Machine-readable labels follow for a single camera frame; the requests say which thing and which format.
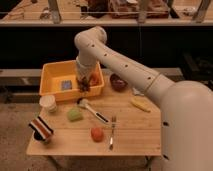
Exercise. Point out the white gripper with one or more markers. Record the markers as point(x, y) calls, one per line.
point(84, 69)

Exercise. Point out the dark purple grape bunch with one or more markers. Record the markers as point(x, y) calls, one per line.
point(84, 84)

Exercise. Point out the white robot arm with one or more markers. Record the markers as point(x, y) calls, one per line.
point(186, 106)

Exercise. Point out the white paper cup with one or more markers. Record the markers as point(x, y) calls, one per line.
point(48, 103)

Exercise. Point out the blue sponge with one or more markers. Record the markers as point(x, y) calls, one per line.
point(66, 85)

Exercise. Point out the yellow plastic bin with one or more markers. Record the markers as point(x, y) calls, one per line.
point(54, 73)

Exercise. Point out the dark brown bowl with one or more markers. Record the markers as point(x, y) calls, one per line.
point(117, 83)

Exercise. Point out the green plush toy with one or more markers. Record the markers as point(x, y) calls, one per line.
point(74, 114)

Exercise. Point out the silver metal fork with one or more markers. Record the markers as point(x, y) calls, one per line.
point(113, 125)

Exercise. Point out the wooden folding table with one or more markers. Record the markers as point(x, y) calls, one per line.
point(137, 133)

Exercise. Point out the yellow banana toy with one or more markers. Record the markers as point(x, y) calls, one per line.
point(140, 105)

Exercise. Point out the orange tomato toy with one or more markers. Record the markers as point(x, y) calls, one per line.
point(97, 134)

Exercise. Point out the striped brown white block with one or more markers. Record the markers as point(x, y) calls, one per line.
point(42, 132)

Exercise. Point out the white black handled brush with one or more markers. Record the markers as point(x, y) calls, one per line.
point(84, 103)

